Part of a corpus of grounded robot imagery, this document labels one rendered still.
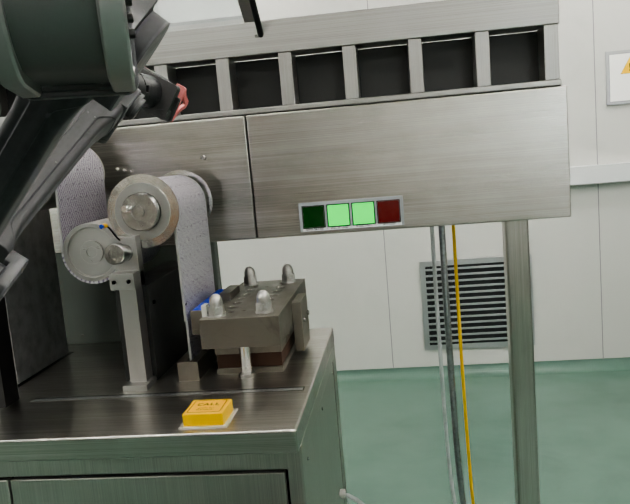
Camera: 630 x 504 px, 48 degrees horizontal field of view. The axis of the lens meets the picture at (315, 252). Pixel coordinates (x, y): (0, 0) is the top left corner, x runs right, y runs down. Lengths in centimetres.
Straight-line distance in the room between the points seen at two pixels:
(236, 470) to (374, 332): 297
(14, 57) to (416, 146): 131
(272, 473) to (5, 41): 93
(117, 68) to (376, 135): 126
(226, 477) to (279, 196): 73
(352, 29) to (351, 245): 247
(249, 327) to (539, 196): 75
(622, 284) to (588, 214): 44
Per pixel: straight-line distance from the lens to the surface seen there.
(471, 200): 170
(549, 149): 172
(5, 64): 46
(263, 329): 139
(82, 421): 135
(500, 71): 179
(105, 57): 46
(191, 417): 122
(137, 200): 143
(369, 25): 171
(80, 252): 151
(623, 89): 419
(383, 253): 406
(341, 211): 169
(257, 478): 124
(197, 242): 157
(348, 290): 411
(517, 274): 190
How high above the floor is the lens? 133
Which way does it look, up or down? 8 degrees down
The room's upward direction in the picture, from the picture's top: 5 degrees counter-clockwise
